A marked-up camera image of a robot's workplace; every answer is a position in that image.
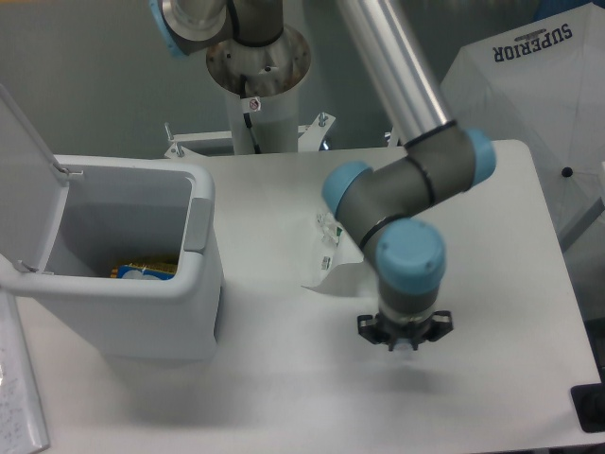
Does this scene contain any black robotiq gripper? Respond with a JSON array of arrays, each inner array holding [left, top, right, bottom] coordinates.
[[356, 310, 454, 352]]

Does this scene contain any clear plastic water bottle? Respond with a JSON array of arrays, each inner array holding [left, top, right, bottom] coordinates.
[[393, 340, 415, 361]]

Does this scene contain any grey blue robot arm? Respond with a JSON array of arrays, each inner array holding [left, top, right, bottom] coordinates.
[[149, 1, 496, 347]]

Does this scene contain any white grey trash can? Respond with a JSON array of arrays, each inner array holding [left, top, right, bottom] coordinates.
[[1, 92, 223, 360]]

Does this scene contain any crumpled white plastic wrapper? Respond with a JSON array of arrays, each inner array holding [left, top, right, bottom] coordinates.
[[301, 210, 365, 297]]

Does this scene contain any black device at edge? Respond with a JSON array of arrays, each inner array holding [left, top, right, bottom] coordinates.
[[570, 383, 604, 433]]

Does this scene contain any yellow blue snack package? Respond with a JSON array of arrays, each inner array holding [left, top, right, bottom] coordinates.
[[110, 254, 179, 281]]

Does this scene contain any white notebook with writing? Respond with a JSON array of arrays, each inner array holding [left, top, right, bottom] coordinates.
[[1, 291, 50, 453]]

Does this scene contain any black base cable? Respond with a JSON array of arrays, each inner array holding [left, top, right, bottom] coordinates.
[[238, 74, 262, 155]]

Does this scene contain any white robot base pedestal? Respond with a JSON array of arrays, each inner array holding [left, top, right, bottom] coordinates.
[[206, 26, 311, 132]]

